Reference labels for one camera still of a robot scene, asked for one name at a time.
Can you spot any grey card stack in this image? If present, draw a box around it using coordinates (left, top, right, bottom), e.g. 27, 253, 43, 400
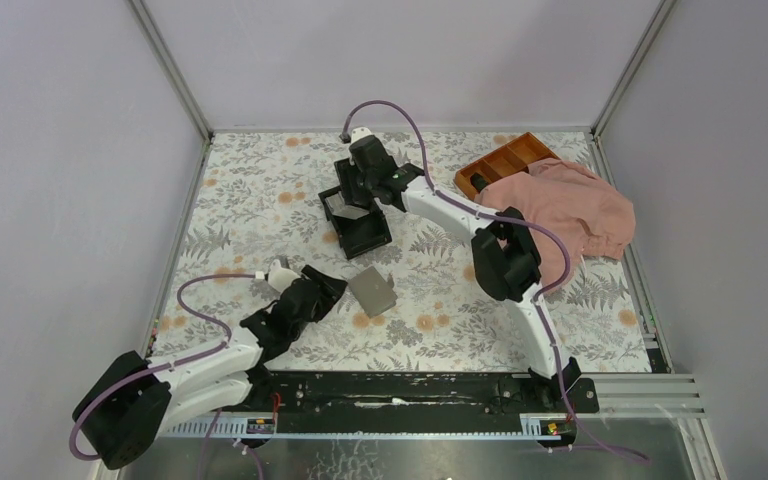
348, 267, 397, 318

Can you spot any stack of cards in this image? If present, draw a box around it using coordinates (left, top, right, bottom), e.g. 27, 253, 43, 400
325, 192, 370, 221

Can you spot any black card holder box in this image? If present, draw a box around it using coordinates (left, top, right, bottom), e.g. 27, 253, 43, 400
318, 158, 392, 260

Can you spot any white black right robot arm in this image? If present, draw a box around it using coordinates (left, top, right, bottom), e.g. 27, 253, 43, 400
340, 127, 581, 412

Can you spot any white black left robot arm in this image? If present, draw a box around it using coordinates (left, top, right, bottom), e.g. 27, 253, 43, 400
68, 261, 348, 470

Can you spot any floral table mat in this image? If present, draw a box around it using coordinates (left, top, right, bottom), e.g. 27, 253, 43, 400
151, 132, 652, 373

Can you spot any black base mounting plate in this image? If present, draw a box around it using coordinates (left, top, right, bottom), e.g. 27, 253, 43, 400
232, 371, 599, 421

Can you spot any orange compartment tray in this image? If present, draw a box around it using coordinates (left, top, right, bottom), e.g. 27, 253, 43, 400
454, 133, 557, 200

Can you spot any pink cloth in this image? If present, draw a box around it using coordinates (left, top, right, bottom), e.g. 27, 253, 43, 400
475, 158, 636, 270

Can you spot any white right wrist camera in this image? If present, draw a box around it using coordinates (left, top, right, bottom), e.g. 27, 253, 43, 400
339, 127, 373, 145

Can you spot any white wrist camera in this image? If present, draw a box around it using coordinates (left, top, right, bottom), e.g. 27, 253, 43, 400
255, 257, 301, 293
339, 127, 373, 145

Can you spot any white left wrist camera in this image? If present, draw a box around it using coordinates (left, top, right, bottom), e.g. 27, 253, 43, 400
255, 257, 301, 293

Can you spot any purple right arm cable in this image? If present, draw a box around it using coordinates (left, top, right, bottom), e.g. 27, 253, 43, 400
340, 100, 650, 465

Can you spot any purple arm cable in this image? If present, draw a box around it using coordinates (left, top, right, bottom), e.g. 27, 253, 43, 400
69, 273, 266, 463
340, 100, 650, 465

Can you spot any white slotted cable duct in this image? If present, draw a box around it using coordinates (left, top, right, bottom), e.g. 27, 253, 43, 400
160, 412, 577, 443

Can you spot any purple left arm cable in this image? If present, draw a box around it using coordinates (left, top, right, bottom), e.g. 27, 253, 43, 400
69, 273, 266, 463

